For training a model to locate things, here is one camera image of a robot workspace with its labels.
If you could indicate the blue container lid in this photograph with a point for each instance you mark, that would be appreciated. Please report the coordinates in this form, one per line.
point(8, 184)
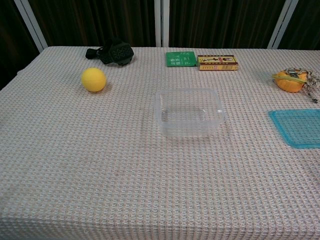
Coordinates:
point(297, 127)

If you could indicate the clear plastic container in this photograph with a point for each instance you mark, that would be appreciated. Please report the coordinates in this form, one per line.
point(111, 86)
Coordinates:
point(188, 112)

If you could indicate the red and yellow box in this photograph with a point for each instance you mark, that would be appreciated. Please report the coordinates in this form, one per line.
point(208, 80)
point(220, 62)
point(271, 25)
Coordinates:
point(217, 62)

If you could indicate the green tea packet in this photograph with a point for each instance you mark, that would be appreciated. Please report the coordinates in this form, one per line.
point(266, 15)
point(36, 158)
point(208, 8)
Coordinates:
point(180, 59)

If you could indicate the checkered woven tablecloth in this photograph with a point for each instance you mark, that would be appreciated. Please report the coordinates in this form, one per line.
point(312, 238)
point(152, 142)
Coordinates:
point(100, 162)

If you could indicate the yellow ball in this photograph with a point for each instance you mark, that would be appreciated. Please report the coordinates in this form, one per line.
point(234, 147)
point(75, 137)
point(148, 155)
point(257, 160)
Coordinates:
point(93, 79)

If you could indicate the black knitted pouch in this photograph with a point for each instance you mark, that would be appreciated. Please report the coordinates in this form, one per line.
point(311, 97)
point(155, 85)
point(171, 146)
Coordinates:
point(113, 53)

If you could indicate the dark curtain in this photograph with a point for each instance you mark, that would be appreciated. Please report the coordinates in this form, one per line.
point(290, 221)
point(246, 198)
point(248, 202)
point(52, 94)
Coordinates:
point(100, 20)

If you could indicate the orange fruit-shaped toy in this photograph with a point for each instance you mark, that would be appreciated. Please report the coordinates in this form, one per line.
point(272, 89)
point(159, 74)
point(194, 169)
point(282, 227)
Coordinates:
point(291, 81)

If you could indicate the white frame post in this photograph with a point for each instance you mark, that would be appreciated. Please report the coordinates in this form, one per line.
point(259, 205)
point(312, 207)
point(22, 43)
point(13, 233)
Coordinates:
point(282, 23)
point(31, 23)
point(162, 22)

